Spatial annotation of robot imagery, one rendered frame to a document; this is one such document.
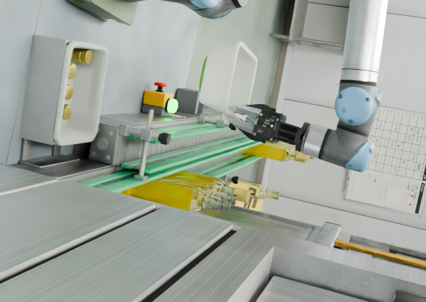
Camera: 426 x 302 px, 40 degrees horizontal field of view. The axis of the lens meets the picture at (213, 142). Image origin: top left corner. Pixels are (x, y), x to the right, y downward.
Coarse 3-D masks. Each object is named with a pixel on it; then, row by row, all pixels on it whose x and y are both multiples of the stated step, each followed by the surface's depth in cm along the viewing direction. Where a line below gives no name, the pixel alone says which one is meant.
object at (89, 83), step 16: (80, 48) 133; (96, 48) 131; (64, 64) 121; (80, 64) 137; (96, 64) 137; (64, 80) 121; (80, 80) 138; (96, 80) 137; (64, 96) 122; (80, 96) 138; (96, 96) 137; (80, 112) 139; (96, 112) 138; (64, 128) 138; (80, 128) 139; (96, 128) 138; (64, 144) 126
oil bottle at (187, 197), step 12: (156, 180) 147; (168, 180) 150; (132, 192) 148; (144, 192) 147; (156, 192) 146; (168, 192) 145; (180, 192) 144; (192, 192) 144; (204, 192) 146; (168, 204) 146; (180, 204) 145; (192, 204) 144
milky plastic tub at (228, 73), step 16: (224, 48) 138; (240, 48) 141; (208, 64) 139; (224, 64) 137; (240, 64) 156; (256, 64) 156; (208, 80) 138; (224, 80) 137; (240, 80) 156; (208, 96) 138; (224, 96) 135; (240, 96) 156; (224, 112) 137
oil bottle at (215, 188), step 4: (168, 176) 158; (172, 176) 158; (176, 176) 158; (180, 176) 159; (184, 176) 160; (188, 176) 161; (184, 180) 157; (188, 180) 156; (192, 180) 157; (196, 180) 158; (200, 180) 159; (204, 180) 160; (200, 184) 155; (204, 184) 155; (208, 184) 155; (212, 184) 157; (216, 184) 158; (212, 188) 155; (216, 188) 156; (216, 192) 155
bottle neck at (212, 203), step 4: (204, 200) 144; (208, 200) 144; (212, 200) 144; (216, 200) 144; (220, 200) 144; (204, 204) 144; (208, 204) 144; (212, 204) 144; (216, 204) 143; (220, 204) 143; (224, 204) 145; (208, 208) 145; (212, 208) 144; (216, 208) 144; (220, 208) 143
